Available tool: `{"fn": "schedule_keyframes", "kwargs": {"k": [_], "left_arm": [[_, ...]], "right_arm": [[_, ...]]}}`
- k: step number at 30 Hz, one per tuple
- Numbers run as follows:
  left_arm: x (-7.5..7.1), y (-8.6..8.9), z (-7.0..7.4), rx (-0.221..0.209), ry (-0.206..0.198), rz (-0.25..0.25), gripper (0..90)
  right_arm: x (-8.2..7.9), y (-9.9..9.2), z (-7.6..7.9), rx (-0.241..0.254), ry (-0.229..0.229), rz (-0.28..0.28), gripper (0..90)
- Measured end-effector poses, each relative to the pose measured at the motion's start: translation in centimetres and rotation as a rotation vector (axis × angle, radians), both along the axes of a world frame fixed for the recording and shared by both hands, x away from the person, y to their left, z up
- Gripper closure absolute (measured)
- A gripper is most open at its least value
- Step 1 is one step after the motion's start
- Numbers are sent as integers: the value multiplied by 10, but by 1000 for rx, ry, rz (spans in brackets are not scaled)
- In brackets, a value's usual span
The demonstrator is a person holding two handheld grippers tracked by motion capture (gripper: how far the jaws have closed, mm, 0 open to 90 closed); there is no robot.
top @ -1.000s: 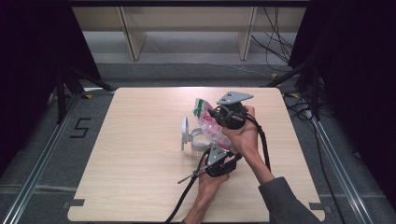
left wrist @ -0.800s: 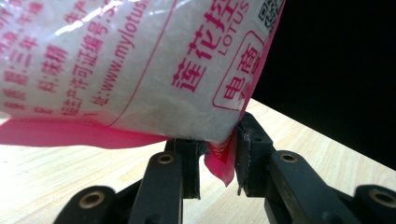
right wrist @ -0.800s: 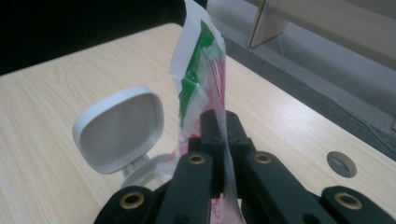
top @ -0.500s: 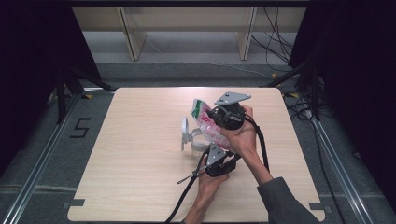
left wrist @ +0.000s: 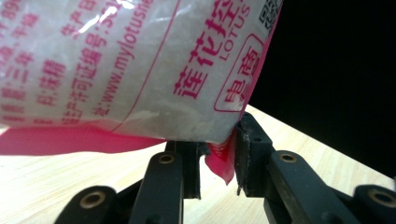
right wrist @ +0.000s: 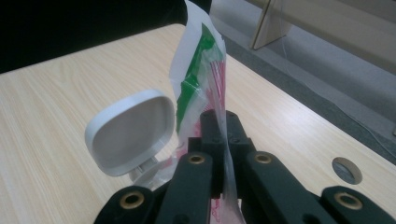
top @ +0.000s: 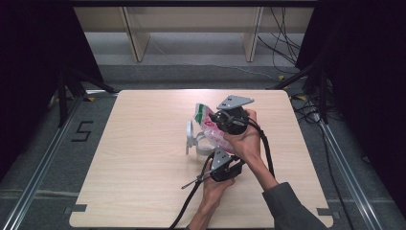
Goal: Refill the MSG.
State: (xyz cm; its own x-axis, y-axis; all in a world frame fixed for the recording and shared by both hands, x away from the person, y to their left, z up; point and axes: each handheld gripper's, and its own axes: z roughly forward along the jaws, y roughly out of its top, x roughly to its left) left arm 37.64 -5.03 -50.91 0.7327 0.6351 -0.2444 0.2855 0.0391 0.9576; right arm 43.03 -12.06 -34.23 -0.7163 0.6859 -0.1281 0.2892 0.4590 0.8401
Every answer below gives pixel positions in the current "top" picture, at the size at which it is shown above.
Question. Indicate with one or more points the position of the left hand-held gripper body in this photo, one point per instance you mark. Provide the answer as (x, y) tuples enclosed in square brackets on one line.
[(221, 169)]

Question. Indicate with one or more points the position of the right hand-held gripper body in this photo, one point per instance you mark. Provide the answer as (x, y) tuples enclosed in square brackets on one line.
[(231, 121)]

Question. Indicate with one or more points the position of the pink and white plastic bag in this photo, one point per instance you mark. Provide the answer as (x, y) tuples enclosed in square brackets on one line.
[(210, 127)]

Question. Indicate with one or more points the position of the clear jar with white lid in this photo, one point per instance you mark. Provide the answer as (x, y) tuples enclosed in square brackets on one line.
[(199, 145)]

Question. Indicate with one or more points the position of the person's right hand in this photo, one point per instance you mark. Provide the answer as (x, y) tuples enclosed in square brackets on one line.
[(249, 143)]

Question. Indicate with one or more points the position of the person's left hand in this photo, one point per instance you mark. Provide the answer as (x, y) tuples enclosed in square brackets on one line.
[(212, 191)]

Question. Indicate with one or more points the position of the black metal stand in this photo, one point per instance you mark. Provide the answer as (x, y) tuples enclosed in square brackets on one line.
[(323, 96), (63, 102)]

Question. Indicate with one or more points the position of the light wooden shelf unit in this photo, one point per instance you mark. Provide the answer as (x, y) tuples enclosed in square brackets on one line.
[(191, 19)]

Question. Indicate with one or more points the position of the black curtain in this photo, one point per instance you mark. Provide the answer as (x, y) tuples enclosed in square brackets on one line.
[(367, 80), (32, 64)]

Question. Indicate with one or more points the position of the grey table bracket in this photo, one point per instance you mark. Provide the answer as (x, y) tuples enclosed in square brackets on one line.
[(76, 209), (328, 212)]

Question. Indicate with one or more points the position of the aluminium floor rail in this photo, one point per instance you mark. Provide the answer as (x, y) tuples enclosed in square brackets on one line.
[(38, 179), (344, 166)]

